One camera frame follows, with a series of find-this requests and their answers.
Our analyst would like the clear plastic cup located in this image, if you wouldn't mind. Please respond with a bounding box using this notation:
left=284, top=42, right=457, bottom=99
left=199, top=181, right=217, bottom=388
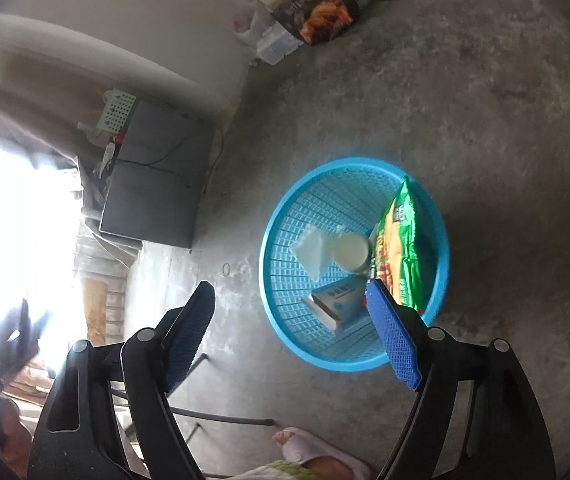
left=333, top=233, right=372, bottom=274

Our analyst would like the person foot pink slipper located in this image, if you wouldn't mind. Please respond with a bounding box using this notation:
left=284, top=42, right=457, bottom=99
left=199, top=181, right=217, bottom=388
left=272, top=427, right=373, bottom=480

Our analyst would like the white crumpled tissue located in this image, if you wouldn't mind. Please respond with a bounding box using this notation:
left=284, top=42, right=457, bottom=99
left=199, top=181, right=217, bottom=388
left=289, top=224, right=337, bottom=282

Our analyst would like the clear plastic container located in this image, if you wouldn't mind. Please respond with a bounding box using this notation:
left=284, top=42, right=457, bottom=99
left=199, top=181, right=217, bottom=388
left=256, top=23, right=302, bottom=65

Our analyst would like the blue plastic basket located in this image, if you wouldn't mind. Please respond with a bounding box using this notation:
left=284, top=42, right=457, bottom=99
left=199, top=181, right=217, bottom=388
left=259, top=157, right=450, bottom=373

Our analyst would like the green perforated basket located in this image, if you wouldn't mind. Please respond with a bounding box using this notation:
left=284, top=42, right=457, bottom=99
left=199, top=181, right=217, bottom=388
left=96, top=89, right=136, bottom=133

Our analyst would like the dark cabinet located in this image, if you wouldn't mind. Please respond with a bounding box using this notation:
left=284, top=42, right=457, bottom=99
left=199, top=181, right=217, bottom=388
left=99, top=101, right=215, bottom=249

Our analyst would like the black snack box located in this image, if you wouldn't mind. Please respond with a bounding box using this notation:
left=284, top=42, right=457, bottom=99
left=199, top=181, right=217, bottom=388
left=273, top=0, right=360, bottom=46

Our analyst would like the green red noodle bag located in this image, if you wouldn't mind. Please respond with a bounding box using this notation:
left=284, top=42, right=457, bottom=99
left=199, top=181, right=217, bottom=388
left=371, top=178, right=427, bottom=313

